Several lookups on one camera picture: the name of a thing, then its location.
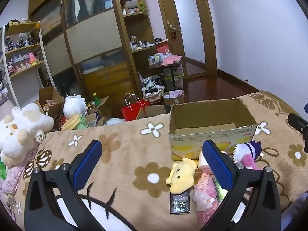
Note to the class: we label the brown wooden wardrobe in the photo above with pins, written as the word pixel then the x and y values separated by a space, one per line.
pixel 87 45

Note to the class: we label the green frog plush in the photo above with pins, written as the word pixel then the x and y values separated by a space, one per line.
pixel 77 121

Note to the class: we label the white shelf with figurines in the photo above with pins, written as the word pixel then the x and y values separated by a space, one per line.
pixel 22 52

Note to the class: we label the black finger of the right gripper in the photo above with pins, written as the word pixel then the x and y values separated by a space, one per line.
pixel 300 125

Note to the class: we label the pink cloth on table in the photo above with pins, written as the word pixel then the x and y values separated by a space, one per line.
pixel 171 59

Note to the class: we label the wicker basket with plushies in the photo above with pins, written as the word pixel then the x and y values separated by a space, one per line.
pixel 152 88

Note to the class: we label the small black side table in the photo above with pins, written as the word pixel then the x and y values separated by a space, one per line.
pixel 169 66

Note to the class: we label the beige floral blanket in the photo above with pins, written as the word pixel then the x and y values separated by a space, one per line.
pixel 136 160

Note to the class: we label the clear plastic storage bin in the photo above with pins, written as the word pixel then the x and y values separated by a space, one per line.
pixel 179 74

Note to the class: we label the white-haired purple doll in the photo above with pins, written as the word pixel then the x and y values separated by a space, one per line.
pixel 247 153

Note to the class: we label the black tissue packet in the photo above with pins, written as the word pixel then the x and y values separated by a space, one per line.
pixel 180 203

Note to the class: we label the large white cream plush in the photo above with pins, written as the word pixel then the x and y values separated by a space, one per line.
pixel 21 130

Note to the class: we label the red box on shelf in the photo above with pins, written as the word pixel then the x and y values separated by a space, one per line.
pixel 162 47

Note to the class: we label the red paper gift bag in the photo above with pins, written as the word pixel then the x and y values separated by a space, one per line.
pixel 133 105

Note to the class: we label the wooden door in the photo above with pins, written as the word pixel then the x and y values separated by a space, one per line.
pixel 189 28

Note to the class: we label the pink plush toy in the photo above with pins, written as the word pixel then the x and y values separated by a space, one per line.
pixel 205 198

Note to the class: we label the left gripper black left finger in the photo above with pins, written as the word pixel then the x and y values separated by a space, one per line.
pixel 42 212

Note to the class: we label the green tissue packet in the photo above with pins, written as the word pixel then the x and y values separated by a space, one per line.
pixel 221 193

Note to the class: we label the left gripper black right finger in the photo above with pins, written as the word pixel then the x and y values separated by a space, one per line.
pixel 262 212

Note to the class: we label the green glass bottle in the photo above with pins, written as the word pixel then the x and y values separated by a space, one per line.
pixel 96 100

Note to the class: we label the yellow bear plush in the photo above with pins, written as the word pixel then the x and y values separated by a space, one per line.
pixel 181 177

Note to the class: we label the small cardboard box on floor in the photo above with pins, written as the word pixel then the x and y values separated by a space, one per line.
pixel 174 97

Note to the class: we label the open cardboard box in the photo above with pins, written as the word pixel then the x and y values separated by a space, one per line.
pixel 50 102
pixel 225 122

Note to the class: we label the open cardboard box left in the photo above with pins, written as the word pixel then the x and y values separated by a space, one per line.
pixel 50 102

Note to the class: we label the white round plush head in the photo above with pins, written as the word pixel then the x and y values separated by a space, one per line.
pixel 74 104

